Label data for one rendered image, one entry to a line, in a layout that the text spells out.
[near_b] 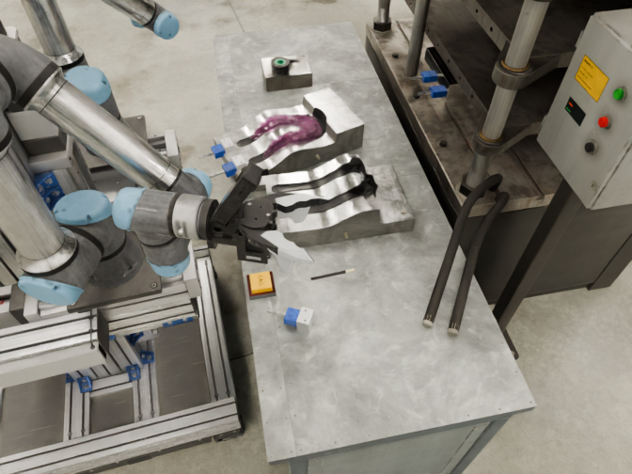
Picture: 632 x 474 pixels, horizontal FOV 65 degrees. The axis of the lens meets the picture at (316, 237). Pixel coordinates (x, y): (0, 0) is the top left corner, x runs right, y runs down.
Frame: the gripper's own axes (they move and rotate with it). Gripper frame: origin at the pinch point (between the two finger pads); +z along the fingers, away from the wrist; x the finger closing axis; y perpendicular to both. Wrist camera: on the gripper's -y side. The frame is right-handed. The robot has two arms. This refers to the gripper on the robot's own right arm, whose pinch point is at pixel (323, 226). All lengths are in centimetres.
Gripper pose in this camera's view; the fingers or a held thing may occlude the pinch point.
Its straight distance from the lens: 80.6
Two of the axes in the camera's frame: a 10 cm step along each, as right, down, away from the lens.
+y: -0.3, 7.3, 6.9
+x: -1.8, 6.7, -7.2
